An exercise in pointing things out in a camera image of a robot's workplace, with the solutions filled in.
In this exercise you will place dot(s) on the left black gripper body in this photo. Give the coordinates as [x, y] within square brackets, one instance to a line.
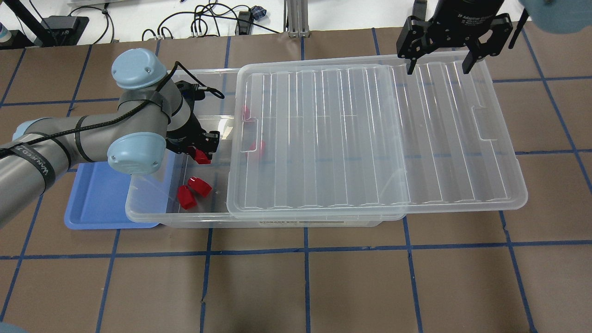
[183, 133]

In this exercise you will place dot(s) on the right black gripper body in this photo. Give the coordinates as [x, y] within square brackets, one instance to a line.
[464, 18]

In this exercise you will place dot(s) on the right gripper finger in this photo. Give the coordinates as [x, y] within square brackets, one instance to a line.
[472, 57]
[410, 65]

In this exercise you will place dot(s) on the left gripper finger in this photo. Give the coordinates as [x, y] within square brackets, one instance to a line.
[190, 151]
[212, 143]

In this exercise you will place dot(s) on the red block from tray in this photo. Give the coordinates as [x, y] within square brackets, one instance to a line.
[201, 157]

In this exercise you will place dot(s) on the clear plastic box lid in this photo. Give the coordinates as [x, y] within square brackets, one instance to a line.
[456, 147]

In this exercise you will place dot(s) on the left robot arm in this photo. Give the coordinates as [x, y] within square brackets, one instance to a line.
[154, 114]

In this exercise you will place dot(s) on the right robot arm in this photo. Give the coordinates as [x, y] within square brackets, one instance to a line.
[554, 16]

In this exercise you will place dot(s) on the clear plastic storage box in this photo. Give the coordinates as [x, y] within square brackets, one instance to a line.
[309, 146]

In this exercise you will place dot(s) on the red block front right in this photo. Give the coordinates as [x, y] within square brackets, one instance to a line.
[200, 186]

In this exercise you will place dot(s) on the red block back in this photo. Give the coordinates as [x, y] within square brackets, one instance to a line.
[245, 113]

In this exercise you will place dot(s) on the red block middle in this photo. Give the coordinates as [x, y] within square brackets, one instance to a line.
[256, 150]

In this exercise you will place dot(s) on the red block front left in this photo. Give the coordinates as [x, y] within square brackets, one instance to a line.
[186, 197]

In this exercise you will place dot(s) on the blue plastic tray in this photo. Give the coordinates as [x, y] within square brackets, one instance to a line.
[101, 198]

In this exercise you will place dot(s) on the aluminium frame post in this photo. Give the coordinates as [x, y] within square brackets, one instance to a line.
[296, 18]

